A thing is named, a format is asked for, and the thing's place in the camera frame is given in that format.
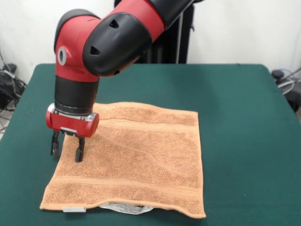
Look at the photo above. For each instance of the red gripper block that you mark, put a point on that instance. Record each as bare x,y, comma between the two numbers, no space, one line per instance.
70,123

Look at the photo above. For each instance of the tan terry towel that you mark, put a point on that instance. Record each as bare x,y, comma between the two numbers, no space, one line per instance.
141,164

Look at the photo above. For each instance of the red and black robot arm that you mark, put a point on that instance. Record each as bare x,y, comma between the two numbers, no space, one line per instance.
77,47

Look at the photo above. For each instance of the dark green table cloth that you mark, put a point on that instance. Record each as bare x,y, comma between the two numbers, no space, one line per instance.
235,164

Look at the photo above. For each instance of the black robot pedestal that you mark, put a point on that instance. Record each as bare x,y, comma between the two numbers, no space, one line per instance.
174,47

